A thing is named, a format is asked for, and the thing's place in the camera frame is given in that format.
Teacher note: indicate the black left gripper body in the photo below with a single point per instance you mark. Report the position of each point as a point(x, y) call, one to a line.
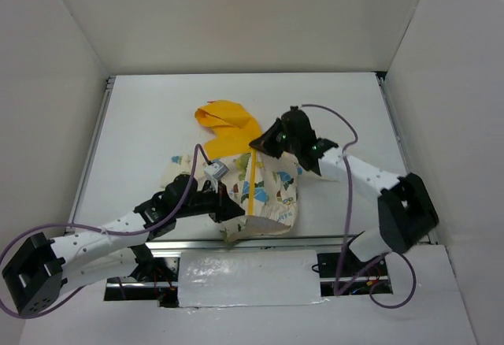
point(227, 206)

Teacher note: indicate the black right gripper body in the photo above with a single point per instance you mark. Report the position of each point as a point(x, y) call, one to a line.
point(273, 140)

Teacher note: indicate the yellow hooded dinosaur print jacket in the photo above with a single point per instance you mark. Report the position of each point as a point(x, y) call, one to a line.
point(265, 187)

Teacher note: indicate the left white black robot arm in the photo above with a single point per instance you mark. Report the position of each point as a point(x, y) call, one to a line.
point(43, 269)

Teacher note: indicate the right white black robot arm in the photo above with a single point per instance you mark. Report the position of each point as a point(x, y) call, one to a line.
point(404, 208)

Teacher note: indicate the white taped cover plate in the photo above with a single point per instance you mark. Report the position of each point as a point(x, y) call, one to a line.
point(248, 278)

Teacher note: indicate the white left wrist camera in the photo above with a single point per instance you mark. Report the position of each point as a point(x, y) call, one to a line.
point(214, 172)

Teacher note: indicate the aluminium left side rail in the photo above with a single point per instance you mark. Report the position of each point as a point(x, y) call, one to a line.
point(82, 185)

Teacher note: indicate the aluminium right side rail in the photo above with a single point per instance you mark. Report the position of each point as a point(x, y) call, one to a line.
point(381, 80)

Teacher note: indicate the silver aluminium table front rail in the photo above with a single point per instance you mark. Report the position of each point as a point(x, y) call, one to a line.
point(252, 243)

